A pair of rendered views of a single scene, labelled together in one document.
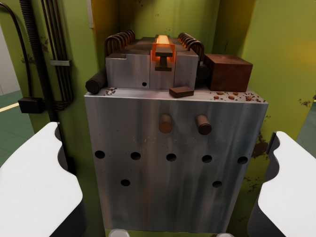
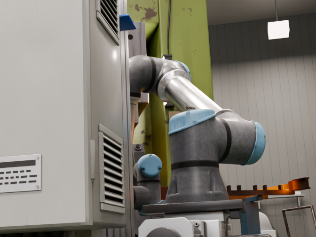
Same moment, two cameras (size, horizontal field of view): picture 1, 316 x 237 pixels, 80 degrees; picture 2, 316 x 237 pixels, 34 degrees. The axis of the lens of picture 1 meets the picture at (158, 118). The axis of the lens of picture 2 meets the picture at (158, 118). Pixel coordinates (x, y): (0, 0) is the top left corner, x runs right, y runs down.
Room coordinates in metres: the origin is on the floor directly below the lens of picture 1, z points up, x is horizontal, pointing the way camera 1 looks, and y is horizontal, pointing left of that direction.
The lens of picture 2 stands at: (-1.86, 0.30, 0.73)
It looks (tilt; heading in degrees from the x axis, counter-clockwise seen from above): 13 degrees up; 348
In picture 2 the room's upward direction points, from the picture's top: 3 degrees counter-clockwise
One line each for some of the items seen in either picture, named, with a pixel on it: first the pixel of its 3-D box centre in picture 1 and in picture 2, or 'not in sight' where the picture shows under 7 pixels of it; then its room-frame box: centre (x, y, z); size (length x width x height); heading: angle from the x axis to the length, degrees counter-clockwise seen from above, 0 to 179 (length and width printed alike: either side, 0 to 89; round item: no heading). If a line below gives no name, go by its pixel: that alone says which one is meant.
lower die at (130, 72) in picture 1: (154, 54); not in sight; (0.63, 0.02, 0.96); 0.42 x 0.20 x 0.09; 0
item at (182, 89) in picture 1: (181, 91); not in sight; (0.39, -0.05, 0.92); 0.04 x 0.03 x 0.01; 118
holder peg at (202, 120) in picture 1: (202, 124); not in sight; (0.34, -0.09, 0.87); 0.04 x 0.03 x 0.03; 0
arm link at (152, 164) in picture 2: not in sight; (148, 168); (-0.19, -0.01, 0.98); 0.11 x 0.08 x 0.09; 0
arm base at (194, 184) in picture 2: not in sight; (195, 184); (-0.64, -0.04, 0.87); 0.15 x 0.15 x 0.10
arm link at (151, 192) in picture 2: not in sight; (145, 198); (-0.19, 0.01, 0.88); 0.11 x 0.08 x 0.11; 111
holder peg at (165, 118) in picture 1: (165, 123); not in sight; (0.34, -0.02, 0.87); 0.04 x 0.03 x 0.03; 0
